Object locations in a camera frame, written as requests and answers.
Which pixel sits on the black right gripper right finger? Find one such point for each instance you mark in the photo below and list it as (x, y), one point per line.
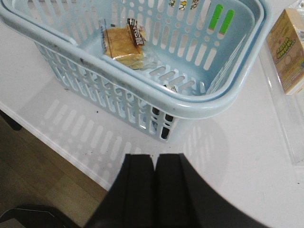
(185, 200)

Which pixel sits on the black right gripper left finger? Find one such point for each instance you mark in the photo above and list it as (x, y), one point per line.
(130, 201)

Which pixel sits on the packaged bread slice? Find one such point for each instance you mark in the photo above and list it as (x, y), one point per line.
(127, 45)

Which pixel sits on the light blue plastic basket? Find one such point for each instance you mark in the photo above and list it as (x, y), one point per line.
(203, 50)

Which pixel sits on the beige tissue pack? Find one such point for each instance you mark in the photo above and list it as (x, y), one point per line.
(286, 44)

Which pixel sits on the clear acrylic tray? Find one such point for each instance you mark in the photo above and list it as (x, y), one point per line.
(288, 108)

